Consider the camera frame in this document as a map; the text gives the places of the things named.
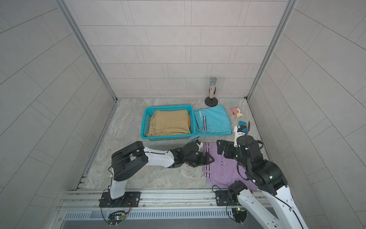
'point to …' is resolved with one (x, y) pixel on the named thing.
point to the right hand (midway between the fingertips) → (222, 142)
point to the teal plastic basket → (147, 111)
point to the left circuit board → (116, 217)
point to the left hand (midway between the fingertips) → (212, 163)
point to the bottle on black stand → (211, 101)
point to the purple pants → (222, 171)
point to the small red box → (237, 112)
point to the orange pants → (189, 121)
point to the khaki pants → (169, 122)
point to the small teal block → (241, 123)
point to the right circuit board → (240, 214)
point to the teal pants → (212, 121)
